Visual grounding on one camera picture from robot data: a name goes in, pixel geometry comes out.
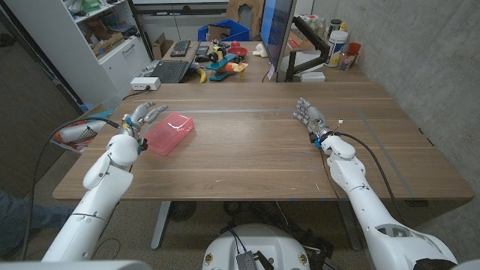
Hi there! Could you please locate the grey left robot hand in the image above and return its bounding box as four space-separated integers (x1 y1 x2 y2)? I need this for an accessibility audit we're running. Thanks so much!
118 100 170 139

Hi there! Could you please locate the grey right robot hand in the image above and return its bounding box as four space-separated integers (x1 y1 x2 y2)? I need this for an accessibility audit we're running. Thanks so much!
292 97 334 143

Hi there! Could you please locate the pink plastic container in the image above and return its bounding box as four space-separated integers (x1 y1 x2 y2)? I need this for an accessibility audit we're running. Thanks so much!
144 112 195 157

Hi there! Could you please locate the black laptop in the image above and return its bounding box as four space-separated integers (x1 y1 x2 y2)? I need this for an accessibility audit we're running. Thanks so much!
149 40 202 84

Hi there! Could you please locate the clear glass cup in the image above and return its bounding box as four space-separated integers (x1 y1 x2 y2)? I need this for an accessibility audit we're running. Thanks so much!
339 51 356 71

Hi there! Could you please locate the white power strip box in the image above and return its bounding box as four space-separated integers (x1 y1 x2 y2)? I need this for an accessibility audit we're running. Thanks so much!
130 76 161 92

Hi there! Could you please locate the teal roll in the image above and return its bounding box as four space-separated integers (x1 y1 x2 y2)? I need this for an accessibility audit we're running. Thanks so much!
85 109 115 123

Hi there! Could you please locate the small white box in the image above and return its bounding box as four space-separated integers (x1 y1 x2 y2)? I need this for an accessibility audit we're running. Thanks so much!
299 71 326 83

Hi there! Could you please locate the floor crate with clutter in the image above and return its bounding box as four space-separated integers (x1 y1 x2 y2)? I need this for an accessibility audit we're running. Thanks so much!
48 103 116 155

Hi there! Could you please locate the white bubble wrap roll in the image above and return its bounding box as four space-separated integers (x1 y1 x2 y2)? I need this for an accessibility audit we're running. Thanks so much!
54 118 109 143

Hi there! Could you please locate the white labelled canister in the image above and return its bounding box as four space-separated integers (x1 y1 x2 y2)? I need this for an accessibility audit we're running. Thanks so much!
324 29 349 68

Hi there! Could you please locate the small open cardboard box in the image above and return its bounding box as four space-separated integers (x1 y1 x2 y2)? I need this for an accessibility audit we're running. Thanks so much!
151 32 175 60

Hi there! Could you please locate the cardboard box in shelf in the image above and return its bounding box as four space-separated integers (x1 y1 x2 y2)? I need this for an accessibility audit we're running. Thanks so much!
91 32 125 57

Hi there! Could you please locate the black keyboard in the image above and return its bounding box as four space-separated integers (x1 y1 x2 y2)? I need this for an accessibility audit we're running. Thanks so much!
169 39 191 58

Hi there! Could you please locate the white shelf cabinet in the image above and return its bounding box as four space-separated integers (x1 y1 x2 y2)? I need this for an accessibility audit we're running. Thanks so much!
3 0 153 108

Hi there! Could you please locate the white toy figure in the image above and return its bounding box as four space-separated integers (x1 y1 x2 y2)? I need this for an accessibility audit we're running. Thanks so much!
252 42 269 59

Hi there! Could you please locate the dark jar with black lid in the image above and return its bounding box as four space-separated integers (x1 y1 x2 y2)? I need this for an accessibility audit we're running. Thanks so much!
328 19 343 38

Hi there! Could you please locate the large flat monitor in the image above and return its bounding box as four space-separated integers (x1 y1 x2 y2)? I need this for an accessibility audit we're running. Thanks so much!
259 0 297 72

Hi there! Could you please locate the red bowl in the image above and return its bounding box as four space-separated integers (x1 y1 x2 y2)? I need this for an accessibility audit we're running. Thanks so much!
226 46 248 58

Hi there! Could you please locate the colourful toy plane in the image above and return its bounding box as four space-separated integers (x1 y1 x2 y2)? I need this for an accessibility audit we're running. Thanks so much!
205 39 249 82

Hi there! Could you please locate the round black fan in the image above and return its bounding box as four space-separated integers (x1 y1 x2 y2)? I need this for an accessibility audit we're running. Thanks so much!
168 201 198 223

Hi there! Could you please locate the grey table leg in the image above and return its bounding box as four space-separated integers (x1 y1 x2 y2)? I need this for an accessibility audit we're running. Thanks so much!
150 201 172 251
337 200 363 251

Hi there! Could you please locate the blue plastic bin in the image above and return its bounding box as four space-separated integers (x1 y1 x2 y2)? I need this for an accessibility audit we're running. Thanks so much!
197 18 251 43

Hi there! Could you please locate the brown cardboard sheet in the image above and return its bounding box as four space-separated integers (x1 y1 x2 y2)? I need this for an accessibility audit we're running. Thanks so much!
226 0 266 38

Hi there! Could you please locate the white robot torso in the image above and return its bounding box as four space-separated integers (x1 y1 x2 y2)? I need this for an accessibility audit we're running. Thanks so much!
202 223 311 270

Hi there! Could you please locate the grey module on torso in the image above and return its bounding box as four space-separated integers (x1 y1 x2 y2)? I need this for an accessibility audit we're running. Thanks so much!
235 251 260 270

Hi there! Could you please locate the person's leg in jeans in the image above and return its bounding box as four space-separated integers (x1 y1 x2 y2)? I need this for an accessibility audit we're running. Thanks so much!
0 190 74 256

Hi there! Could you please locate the black power strip cable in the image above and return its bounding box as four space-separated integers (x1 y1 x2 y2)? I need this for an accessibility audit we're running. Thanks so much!
122 88 151 101

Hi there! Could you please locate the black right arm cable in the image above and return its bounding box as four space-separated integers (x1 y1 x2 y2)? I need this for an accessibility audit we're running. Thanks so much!
334 130 408 228

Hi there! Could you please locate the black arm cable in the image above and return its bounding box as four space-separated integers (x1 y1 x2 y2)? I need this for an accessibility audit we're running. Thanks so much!
334 130 408 228
20 116 122 262

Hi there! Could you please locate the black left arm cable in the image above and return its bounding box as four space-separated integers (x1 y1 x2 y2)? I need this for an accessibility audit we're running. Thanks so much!
20 116 122 262

